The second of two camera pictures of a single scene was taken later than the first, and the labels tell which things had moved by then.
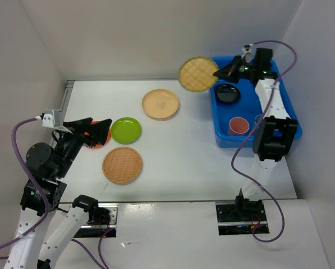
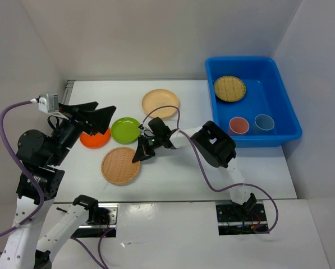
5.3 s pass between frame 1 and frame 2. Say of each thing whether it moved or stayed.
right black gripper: moved
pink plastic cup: stayed
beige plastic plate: stayed
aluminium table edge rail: stayed
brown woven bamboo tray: stayed
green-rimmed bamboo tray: moved
